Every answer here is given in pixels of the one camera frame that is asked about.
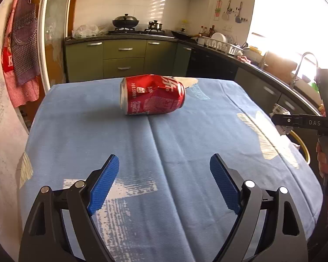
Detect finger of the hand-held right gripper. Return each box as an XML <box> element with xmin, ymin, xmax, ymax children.
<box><xmin>271</xmin><ymin>114</ymin><xmax>301</xmax><ymax>128</ymax></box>

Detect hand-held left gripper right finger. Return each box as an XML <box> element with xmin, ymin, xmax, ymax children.
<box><xmin>209</xmin><ymin>153</ymin><xmax>309</xmax><ymax>262</ymax></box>

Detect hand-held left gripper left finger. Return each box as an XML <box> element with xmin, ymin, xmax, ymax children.
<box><xmin>19</xmin><ymin>154</ymin><xmax>120</xmax><ymax>262</ymax></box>

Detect dented red soda can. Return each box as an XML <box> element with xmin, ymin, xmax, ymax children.
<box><xmin>120</xmin><ymin>74</ymin><xmax>186</xmax><ymax>116</ymax></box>

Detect person's right hand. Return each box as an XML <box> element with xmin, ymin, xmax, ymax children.
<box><xmin>316</xmin><ymin>141</ymin><xmax>328</xmax><ymax>178</ymax></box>

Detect dark kitchen countertop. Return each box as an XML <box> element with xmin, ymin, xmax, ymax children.
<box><xmin>64</xmin><ymin>31</ymin><xmax>326</xmax><ymax>115</ymax></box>

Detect wooden cutting board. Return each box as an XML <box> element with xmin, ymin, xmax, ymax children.
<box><xmin>258</xmin><ymin>50</ymin><xmax>300</xmax><ymax>75</ymax></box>

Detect tall steel faucet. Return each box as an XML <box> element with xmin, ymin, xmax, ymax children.
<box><xmin>290</xmin><ymin>52</ymin><xmax>319</xmax><ymax>89</ymax></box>

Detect blue star print tablecloth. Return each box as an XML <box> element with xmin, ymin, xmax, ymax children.
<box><xmin>18</xmin><ymin>75</ymin><xmax>324</xmax><ymax>262</ymax></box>

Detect white dish rack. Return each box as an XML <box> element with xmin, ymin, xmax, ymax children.
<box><xmin>201</xmin><ymin>35</ymin><xmax>244</xmax><ymax>56</ymax></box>

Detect white plates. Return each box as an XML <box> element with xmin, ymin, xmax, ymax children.
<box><xmin>211</xmin><ymin>32</ymin><xmax>227</xmax><ymax>43</ymax></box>

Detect red checked apron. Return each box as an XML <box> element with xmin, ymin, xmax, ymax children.
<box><xmin>1</xmin><ymin>0</ymin><xmax>41</xmax><ymax>108</ymax></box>

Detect condiment bottles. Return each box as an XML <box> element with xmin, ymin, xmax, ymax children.
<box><xmin>199</xmin><ymin>25</ymin><xmax>216</xmax><ymax>36</ymax></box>

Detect green base cabinets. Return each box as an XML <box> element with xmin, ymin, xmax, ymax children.
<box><xmin>64</xmin><ymin>38</ymin><xmax>326</xmax><ymax>131</ymax></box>

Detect clear plastic bags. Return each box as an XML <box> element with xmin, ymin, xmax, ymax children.
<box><xmin>72</xmin><ymin>24</ymin><xmax>108</xmax><ymax>39</ymax></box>

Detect black gas stove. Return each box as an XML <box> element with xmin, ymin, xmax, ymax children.
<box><xmin>108</xmin><ymin>27</ymin><xmax>166</xmax><ymax>35</ymax></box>

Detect purple checked apron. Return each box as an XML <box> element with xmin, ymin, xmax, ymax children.
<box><xmin>11</xmin><ymin>0</ymin><xmax>41</xmax><ymax>86</ymax></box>

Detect printed glass sliding door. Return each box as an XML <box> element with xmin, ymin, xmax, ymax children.
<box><xmin>38</xmin><ymin>0</ymin><xmax>80</xmax><ymax>93</ymax></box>

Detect black lidded wok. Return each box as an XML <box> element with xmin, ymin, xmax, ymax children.
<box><xmin>112</xmin><ymin>13</ymin><xmax>140</xmax><ymax>29</ymax></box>

